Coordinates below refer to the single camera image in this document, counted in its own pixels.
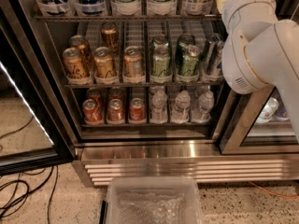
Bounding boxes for black floor cables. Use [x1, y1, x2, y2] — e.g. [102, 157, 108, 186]
[0, 115, 60, 224]

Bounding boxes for orange floor cable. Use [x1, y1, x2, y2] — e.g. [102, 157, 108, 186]
[248, 181, 299, 201]

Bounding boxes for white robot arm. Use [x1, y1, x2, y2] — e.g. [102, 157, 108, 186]
[221, 0, 299, 140]

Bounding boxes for green can back left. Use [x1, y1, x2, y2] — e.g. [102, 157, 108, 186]
[151, 35, 169, 48]

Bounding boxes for clear plastic bin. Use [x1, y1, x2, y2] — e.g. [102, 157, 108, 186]
[100, 176, 204, 224]

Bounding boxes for gold can back middle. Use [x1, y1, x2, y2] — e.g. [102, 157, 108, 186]
[100, 22, 119, 55]

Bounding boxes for open glass fridge door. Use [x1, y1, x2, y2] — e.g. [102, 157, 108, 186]
[0, 2, 75, 175]

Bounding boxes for red can front middle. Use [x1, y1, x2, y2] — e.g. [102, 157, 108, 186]
[107, 99, 124, 124]

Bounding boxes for gold can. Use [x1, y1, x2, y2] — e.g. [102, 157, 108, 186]
[63, 48, 92, 85]
[122, 46, 146, 83]
[93, 47, 118, 84]
[69, 35, 93, 71]
[100, 22, 119, 55]

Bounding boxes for green can front right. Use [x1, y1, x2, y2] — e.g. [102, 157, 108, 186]
[178, 45, 201, 82]

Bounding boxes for green can back right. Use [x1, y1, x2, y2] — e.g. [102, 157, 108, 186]
[175, 34, 195, 66]

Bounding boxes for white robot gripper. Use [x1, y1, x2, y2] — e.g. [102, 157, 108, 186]
[213, 0, 278, 35]

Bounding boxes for red can front left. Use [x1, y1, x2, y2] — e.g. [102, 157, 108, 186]
[82, 99, 103, 125]

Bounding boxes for water bottle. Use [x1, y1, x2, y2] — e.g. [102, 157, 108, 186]
[150, 90, 168, 124]
[171, 90, 191, 124]
[192, 91, 214, 124]

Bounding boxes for gold can front right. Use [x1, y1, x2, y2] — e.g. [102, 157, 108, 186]
[122, 46, 146, 83]

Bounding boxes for gold can front middle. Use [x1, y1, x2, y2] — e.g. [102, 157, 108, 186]
[93, 47, 118, 84]

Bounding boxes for green can front left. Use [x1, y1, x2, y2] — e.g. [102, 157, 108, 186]
[150, 46, 172, 83]

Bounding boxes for water bottle left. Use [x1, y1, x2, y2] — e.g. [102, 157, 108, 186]
[150, 90, 168, 124]

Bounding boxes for gold can front left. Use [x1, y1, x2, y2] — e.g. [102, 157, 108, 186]
[63, 48, 92, 85]

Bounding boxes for silver blue can front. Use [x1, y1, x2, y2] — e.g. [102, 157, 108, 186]
[206, 41, 224, 80]

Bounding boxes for water bottle middle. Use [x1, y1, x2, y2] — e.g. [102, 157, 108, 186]
[171, 90, 191, 124]

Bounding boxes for green label bottle right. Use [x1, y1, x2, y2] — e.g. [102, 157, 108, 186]
[147, 0, 177, 16]

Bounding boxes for silver blue can back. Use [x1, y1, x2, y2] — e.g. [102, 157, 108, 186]
[203, 33, 223, 71]

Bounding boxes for green can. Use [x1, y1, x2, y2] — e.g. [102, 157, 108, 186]
[151, 35, 169, 48]
[150, 46, 172, 83]
[178, 45, 201, 82]
[175, 34, 195, 66]

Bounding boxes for red can back left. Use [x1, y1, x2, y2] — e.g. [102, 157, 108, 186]
[86, 88, 103, 107]

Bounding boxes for stainless steel fridge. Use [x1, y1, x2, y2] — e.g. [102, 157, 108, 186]
[6, 0, 299, 189]

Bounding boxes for silver blue can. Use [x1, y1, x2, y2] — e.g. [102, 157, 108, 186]
[206, 41, 224, 80]
[203, 33, 223, 71]

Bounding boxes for red can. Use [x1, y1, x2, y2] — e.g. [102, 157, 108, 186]
[107, 99, 124, 124]
[82, 99, 103, 125]
[129, 98, 146, 123]
[109, 88, 125, 101]
[86, 88, 103, 107]

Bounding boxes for red can front right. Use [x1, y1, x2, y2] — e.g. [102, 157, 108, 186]
[129, 98, 146, 123]

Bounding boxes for water bottle right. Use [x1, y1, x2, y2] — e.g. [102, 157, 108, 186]
[192, 91, 214, 124]

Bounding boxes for gold can back left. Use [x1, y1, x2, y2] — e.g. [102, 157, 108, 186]
[69, 35, 93, 71]

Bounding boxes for red can back middle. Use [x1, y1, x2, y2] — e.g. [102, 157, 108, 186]
[109, 88, 125, 101]

